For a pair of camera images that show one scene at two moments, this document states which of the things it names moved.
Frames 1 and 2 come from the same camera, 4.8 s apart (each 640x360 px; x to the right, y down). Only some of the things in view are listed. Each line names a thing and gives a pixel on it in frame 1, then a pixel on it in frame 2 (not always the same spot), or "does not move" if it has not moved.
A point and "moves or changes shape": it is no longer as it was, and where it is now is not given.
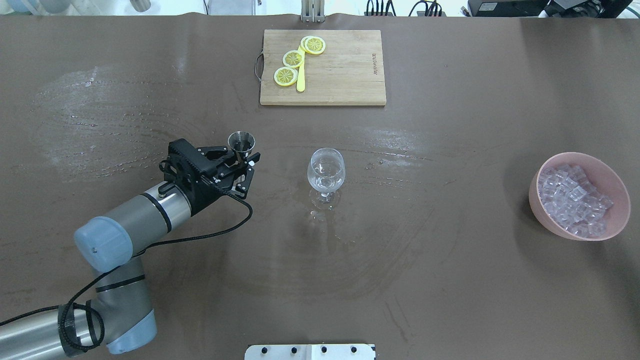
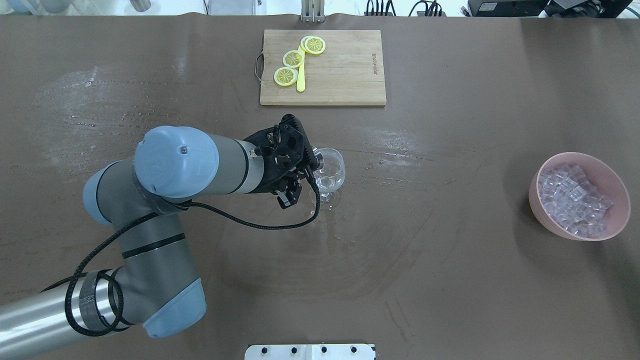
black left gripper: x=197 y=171 -> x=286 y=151
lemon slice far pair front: x=314 y=45 does not move
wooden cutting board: x=351 y=70 does not move
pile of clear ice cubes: x=570 y=196 does not move
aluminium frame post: x=312 y=11 does not move
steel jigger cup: x=242 y=142 moves or changes shape
